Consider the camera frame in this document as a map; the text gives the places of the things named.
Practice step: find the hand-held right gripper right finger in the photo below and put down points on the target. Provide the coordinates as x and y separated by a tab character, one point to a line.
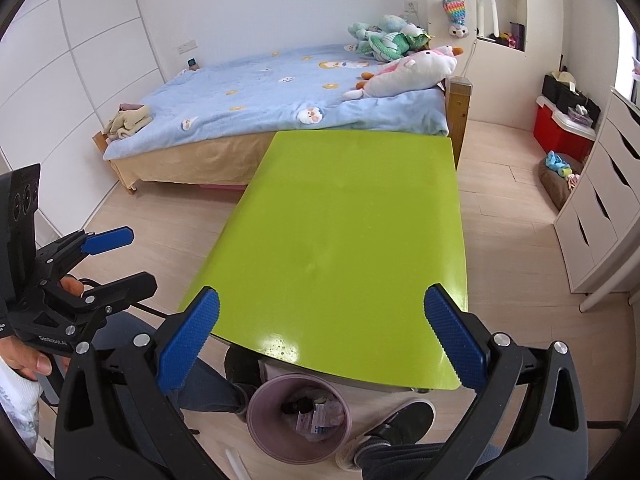
455	335

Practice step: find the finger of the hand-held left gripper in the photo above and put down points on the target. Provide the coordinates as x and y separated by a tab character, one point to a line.
120	290
107	240

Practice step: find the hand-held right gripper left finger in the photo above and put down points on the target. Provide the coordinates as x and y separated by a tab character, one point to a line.
192	340

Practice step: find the small black sock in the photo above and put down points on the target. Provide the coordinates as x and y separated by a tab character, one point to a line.
292	405

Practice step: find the purple trash bin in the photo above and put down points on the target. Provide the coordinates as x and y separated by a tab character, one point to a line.
270	435

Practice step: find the white cardboard sock box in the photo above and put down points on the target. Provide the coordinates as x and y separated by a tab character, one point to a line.
317	417

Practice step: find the person's left forearm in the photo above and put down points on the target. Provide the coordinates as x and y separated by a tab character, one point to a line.
20	410

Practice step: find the person's left hand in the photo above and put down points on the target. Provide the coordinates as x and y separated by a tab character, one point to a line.
27	357

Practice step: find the black shoe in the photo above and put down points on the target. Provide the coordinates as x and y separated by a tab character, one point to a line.
244	370
395	427

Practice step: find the beige folded cloth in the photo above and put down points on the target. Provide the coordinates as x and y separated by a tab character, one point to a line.
127	120

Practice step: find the wooden bed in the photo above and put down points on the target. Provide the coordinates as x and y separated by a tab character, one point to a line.
200	160

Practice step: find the white plastic strip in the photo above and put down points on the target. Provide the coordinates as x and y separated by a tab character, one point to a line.
236	465

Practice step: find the green table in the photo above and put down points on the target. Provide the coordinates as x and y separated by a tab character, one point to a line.
340	235

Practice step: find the white wardrobe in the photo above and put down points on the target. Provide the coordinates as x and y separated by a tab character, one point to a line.
75	85

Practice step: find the white desk leg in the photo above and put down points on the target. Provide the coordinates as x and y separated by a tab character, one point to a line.
610	285

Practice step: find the brown floor cushion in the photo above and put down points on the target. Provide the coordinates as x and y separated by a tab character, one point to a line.
555	187

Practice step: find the small bedside clock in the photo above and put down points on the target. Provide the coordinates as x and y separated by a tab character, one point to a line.
192	64

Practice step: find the white drawer unit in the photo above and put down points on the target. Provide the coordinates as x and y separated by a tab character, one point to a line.
600	200

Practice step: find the light blue toy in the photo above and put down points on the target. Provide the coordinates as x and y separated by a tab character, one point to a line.
557	162

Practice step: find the light blue printed blanket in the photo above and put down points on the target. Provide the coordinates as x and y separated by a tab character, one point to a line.
260	90

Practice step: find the red storage box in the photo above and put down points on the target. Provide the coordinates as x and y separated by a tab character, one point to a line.
555	130

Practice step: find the white unicorn plush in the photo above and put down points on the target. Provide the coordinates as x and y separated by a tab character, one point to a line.
410	72

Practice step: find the black storage bags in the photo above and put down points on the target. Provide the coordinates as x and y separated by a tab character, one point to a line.
567	92

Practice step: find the green dinosaur plush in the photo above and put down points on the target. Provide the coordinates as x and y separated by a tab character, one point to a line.
392	45

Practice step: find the teal plush toy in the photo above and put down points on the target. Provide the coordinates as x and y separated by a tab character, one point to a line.
367	30

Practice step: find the white arch lamp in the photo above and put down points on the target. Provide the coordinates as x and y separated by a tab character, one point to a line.
487	10

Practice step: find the window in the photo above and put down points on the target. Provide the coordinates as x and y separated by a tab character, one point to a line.
631	50

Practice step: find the white wall switch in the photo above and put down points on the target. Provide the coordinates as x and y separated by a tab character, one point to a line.
186	49

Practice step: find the white wall outlet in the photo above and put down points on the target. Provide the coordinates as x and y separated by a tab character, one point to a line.
412	7

